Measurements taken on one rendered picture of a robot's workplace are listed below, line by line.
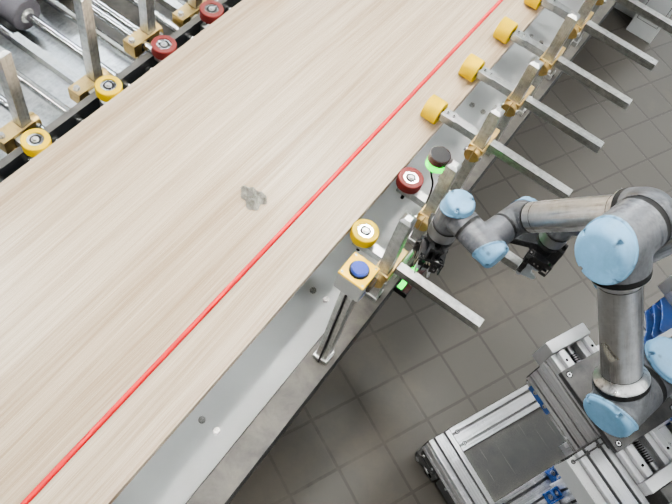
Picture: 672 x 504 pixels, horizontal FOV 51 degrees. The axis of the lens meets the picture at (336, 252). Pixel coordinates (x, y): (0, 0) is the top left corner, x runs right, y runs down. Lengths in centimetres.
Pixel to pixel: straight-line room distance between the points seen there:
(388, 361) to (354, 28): 127
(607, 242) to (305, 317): 108
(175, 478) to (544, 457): 133
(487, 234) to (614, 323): 37
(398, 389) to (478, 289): 60
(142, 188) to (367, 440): 129
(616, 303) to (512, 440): 129
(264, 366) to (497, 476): 96
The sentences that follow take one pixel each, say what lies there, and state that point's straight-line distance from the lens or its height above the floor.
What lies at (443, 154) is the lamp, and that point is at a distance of 198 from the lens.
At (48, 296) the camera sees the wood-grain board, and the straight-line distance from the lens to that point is 190.
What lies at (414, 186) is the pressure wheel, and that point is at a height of 91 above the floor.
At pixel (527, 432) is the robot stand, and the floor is 21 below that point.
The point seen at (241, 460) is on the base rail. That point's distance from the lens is 193.
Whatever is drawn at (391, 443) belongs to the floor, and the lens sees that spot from 276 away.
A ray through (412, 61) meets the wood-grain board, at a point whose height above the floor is 90.
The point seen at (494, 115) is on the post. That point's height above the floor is 111.
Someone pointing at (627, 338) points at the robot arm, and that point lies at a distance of 153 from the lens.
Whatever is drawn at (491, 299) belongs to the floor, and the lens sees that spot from 312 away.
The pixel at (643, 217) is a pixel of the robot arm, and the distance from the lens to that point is 141.
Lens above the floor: 258
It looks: 59 degrees down
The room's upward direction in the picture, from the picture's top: 19 degrees clockwise
